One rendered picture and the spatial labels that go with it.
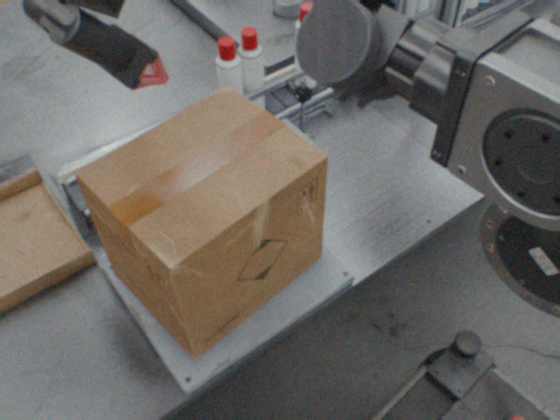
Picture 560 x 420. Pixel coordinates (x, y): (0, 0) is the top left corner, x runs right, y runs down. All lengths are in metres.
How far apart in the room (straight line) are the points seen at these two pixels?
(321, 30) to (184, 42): 1.15
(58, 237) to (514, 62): 0.97
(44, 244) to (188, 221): 0.47
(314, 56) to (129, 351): 0.69
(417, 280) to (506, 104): 1.72
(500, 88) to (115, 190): 0.60
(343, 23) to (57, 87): 1.15
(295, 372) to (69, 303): 0.96
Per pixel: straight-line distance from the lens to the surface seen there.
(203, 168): 0.91
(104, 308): 1.14
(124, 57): 0.91
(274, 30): 1.61
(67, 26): 0.86
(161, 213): 0.86
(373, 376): 1.96
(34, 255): 1.25
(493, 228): 0.86
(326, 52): 0.54
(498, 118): 0.48
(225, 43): 1.21
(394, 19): 0.54
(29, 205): 1.34
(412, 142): 1.39
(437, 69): 0.50
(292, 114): 1.37
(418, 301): 2.11
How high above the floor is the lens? 1.77
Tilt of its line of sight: 49 degrees down
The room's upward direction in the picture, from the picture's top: straight up
